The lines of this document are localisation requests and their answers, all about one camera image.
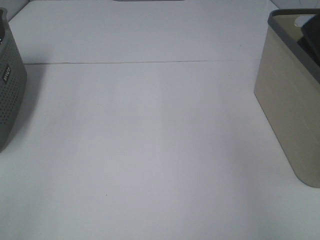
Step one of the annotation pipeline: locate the dark grey towel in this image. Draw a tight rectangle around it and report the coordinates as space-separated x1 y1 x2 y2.
298 14 320 55

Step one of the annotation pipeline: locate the beige basket with grey rim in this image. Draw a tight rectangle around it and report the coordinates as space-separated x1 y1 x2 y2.
254 8 320 188

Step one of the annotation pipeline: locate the grey perforated plastic basket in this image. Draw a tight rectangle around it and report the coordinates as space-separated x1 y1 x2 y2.
0 7 27 149

